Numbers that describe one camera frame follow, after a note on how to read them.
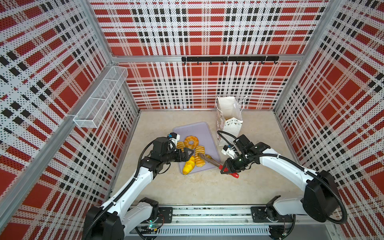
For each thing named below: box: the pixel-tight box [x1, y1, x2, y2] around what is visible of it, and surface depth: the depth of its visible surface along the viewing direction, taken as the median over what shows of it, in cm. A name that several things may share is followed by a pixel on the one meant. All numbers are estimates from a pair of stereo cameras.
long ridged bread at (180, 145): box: [176, 141, 186, 153], surface depth 100 cm
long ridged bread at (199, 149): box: [195, 145, 206, 167], surface depth 93 cm
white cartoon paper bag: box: [216, 95, 248, 147], surface depth 88 cm
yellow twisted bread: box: [182, 155, 196, 175], surface depth 90 cm
